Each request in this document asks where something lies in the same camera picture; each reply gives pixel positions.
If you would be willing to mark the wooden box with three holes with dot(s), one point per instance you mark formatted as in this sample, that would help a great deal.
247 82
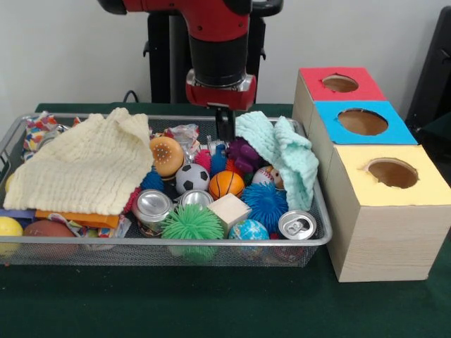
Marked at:
380 232

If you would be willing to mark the black chair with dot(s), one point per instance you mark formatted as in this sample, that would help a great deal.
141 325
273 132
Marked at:
433 77

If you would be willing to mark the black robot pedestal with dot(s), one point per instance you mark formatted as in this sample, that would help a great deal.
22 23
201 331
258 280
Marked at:
169 63

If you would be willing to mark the small orange basketball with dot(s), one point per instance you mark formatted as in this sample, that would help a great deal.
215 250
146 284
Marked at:
226 184

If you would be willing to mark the brown toy football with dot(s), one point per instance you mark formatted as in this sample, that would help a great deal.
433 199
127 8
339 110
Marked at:
48 229

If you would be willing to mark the dark green table cloth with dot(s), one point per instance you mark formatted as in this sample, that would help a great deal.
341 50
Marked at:
211 303

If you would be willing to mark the yellow ball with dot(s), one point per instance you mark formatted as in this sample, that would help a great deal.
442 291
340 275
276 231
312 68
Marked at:
8 227

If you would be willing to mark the small globe ball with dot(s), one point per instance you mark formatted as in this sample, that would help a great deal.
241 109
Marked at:
249 231

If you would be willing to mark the white baseball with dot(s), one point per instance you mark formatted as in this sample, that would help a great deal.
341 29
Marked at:
264 176

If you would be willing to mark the blue spiky ball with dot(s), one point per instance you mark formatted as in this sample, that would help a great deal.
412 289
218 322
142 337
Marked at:
264 205

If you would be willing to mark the small soccer ball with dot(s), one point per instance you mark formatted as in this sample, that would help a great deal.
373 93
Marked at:
192 178

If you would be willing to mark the large green spiky ball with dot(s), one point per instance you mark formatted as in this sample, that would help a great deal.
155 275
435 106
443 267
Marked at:
192 225

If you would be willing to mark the orange plastic toy piece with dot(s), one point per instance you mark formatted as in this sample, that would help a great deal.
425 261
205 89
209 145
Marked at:
77 218

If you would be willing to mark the clear mesh bin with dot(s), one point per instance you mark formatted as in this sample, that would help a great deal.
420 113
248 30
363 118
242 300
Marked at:
232 255

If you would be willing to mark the purple spiky ball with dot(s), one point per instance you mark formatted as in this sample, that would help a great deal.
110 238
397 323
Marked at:
243 153

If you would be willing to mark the cream yellow muslin cloth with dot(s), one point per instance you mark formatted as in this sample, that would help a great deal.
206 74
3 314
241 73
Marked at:
84 165

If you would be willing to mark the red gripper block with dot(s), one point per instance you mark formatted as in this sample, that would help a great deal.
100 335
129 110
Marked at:
222 97

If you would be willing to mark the mint green muslin cloth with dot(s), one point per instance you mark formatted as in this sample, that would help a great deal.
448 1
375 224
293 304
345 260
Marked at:
285 151

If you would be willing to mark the silver can with open top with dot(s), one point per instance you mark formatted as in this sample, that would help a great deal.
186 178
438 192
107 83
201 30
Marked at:
153 210

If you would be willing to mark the wooden cube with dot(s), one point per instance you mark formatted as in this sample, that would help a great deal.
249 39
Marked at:
230 211

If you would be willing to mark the small silver can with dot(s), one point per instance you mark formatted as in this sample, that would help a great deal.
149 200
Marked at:
196 199

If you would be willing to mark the silver can with pull tab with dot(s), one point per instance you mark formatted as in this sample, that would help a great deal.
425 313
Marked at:
297 224

